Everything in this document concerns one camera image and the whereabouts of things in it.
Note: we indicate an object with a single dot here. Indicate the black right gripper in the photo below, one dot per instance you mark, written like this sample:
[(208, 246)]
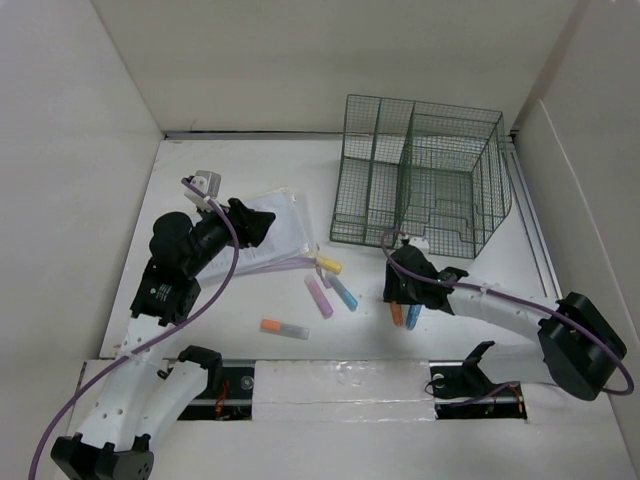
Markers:
[(391, 289)]

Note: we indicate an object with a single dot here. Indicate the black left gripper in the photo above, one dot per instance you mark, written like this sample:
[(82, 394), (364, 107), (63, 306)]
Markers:
[(250, 223)]

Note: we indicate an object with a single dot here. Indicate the blue capped highlighter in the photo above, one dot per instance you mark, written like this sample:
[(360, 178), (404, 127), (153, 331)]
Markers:
[(412, 316)]

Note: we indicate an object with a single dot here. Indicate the clear zipper document pouch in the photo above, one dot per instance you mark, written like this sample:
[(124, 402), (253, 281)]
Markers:
[(291, 234)]

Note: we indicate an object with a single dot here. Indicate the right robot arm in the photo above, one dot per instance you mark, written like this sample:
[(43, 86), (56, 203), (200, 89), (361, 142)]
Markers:
[(577, 350)]

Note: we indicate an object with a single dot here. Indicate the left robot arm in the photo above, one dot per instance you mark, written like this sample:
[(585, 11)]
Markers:
[(136, 408)]

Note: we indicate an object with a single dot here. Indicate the yellow highlighter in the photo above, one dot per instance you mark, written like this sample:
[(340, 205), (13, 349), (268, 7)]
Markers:
[(329, 265)]

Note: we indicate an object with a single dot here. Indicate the pink purple highlighter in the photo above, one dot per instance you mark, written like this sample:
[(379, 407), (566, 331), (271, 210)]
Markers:
[(318, 296)]

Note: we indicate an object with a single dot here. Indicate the orange grey highlighter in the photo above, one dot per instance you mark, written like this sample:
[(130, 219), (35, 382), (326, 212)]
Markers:
[(283, 329)]

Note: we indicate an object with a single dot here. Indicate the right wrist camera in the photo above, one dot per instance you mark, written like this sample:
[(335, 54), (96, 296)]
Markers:
[(420, 243)]

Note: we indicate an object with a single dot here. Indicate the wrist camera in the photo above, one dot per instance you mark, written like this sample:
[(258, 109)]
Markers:
[(420, 243), (208, 182)]

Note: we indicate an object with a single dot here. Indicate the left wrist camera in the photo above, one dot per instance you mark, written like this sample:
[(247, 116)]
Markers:
[(208, 182)]

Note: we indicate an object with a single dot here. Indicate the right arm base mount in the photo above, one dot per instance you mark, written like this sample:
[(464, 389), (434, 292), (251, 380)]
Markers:
[(462, 391)]

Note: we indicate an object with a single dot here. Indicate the green wire mesh organizer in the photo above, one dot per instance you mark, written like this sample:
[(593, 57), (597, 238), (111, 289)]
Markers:
[(430, 170)]

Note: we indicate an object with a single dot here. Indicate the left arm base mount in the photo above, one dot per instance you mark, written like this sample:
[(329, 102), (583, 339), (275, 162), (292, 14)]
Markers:
[(229, 392)]

